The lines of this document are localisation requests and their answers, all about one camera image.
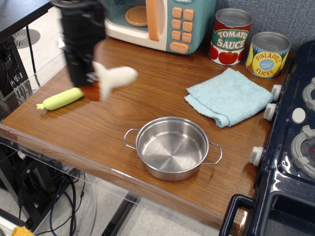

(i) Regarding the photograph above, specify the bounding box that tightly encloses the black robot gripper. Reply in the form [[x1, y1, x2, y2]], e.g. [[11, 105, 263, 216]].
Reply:
[[51, 0, 106, 88]]

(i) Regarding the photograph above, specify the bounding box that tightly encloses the plush brown white mushroom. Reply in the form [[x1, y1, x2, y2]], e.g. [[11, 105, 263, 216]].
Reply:
[[79, 62, 138, 101]]

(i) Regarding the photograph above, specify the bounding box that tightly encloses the stainless steel pot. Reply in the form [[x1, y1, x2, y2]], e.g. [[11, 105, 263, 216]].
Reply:
[[133, 117, 212, 181]]

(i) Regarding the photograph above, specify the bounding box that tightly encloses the black desk at left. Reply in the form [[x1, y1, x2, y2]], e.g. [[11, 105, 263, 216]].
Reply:
[[0, 0, 53, 42]]

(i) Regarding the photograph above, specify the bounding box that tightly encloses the toy teal cream microwave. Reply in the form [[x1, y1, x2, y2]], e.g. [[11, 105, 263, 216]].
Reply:
[[105, 0, 216, 55]]

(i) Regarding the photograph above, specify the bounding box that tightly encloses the light blue folded cloth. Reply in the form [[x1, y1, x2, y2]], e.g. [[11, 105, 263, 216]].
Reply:
[[185, 68, 274, 128]]

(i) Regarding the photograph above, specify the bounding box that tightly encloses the tomato sauce can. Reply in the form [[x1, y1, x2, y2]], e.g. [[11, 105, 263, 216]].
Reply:
[[209, 8, 252, 66]]

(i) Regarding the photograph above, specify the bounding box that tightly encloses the pineapple slices can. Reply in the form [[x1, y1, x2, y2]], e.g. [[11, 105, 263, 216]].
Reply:
[[246, 31, 291, 79]]

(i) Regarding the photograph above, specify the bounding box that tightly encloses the dark blue toy stove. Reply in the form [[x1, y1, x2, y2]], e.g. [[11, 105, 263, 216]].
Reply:
[[220, 41, 315, 236]]

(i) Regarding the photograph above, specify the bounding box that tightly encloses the spoon with green handle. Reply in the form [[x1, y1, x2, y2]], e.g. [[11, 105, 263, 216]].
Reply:
[[36, 88, 84, 111]]

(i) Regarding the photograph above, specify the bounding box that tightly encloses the blue cable under table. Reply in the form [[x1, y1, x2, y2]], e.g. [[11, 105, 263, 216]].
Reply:
[[49, 168, 77, 236]]

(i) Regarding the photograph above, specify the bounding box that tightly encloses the black cable under table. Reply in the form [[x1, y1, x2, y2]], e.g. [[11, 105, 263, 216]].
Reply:
[[36, 169, 87, 236]]

